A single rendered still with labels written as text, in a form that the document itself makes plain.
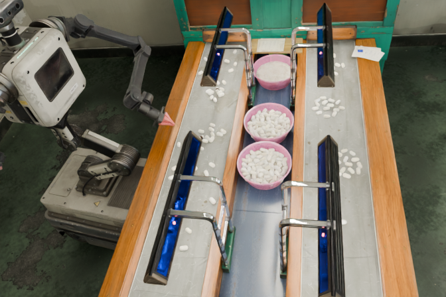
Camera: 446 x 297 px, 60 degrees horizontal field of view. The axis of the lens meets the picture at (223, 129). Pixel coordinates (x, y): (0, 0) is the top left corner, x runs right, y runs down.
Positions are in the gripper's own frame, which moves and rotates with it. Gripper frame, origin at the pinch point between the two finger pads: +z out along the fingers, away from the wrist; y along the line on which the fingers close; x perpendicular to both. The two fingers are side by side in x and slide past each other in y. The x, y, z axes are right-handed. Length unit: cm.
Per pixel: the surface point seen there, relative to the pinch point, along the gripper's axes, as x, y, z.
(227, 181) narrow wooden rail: -14.4, -27.2, 30.8
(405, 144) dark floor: -24, 66, 161
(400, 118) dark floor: -24, 92, 160
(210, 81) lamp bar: -30.9, 8.9, 2.7
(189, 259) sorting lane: -6, -66, 24
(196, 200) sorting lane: -3.5, -37.6, 21.8
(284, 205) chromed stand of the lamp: -49, -51, 39
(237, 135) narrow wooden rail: -14.8, 1.8, 31.2
